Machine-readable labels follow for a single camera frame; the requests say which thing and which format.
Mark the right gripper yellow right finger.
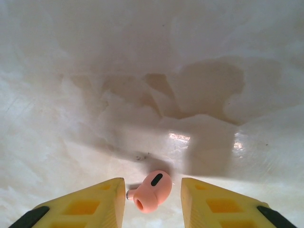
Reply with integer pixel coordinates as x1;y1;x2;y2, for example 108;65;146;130
180;177;304;228

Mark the pink wireless earbud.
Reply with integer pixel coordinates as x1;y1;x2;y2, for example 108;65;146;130
126;170;173;214

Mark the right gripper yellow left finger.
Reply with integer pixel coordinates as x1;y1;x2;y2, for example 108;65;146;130
9;177;126;228

